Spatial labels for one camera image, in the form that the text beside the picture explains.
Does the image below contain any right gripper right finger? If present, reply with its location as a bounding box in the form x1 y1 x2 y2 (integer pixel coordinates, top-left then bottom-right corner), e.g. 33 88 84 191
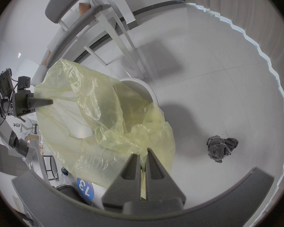
145 148 187 207

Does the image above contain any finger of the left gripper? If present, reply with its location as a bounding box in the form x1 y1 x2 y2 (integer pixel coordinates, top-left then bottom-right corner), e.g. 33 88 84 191
27 97 54 110

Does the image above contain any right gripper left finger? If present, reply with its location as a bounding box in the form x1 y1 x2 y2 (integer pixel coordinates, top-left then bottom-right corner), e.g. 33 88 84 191
102 154 142 210

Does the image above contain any yellow plastic bag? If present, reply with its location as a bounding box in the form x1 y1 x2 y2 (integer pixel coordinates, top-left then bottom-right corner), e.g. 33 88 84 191
34 58 176 200

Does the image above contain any black plastic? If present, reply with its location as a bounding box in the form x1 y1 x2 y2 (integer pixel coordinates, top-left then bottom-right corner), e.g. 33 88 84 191
206 136 239 164

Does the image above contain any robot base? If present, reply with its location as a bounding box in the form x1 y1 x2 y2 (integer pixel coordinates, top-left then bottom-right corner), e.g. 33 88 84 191
54 166 107 210

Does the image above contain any white trash bin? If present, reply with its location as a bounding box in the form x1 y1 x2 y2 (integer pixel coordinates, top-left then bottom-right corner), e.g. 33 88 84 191
69 79 159 141

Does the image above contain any light grey sofa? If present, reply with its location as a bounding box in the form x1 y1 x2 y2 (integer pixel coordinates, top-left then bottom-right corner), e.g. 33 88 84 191
33 0 109 86

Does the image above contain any grey seat white chair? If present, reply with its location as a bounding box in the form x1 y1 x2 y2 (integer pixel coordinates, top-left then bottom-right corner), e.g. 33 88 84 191
44 0 153 80

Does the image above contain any white curtain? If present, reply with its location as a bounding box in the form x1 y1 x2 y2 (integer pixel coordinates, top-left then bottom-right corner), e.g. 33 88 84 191
183 0 284 213

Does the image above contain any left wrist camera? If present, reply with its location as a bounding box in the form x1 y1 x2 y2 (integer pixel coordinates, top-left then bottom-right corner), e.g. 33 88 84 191
17 75 32 91

